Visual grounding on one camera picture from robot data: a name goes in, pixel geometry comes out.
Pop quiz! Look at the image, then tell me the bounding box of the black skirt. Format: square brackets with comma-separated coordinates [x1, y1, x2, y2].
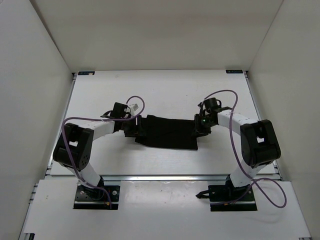
[135, 115, 198, 151]

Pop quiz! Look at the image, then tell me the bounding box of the blue label sticker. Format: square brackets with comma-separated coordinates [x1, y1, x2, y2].
[77, 71, 95, 76]
[225, 69, 243, 74]

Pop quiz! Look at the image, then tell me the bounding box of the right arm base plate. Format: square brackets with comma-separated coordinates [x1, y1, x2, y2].
[208, 185, 258, 212]

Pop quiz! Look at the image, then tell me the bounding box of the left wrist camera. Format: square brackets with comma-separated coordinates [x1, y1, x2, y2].
[110, 102, 139, 119]

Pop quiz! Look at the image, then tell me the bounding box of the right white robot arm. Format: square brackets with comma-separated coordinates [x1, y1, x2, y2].
[193, 107, 281, 200]

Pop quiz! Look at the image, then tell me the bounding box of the left blue label sticker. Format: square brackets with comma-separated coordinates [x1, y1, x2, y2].
[77, 71, 95, 76]

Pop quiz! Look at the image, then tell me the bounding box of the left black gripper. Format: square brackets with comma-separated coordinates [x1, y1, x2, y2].
[121, 114, 148, 138]

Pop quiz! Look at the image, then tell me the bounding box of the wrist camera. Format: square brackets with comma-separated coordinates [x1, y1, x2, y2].
[198, 97, 222, 110]
[110, 102, 139, 119]

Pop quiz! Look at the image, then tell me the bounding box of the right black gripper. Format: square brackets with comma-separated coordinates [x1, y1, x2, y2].
[191, 113, 216, 138]

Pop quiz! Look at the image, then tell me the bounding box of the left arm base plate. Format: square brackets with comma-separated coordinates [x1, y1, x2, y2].
[73, 184, 121, 210]

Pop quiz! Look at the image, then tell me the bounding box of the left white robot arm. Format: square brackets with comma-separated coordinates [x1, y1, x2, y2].
[52, 104, 142, 199]

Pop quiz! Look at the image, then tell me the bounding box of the right blue label sticker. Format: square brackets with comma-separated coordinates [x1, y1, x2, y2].
[225, 69, 243, 74]

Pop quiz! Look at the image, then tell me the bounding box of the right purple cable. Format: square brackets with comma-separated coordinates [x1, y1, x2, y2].
[209, 89, 287, 209]

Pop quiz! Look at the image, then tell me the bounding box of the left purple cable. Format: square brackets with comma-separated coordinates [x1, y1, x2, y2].
[61, 95, 146, 210]

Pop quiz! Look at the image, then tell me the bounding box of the purple cable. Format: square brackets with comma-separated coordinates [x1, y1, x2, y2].
[61, 95, 146, 210]
[209, 89, 287, 209]

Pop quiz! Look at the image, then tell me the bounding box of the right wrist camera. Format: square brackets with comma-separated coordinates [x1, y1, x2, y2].
[198, 97, 222, 110]

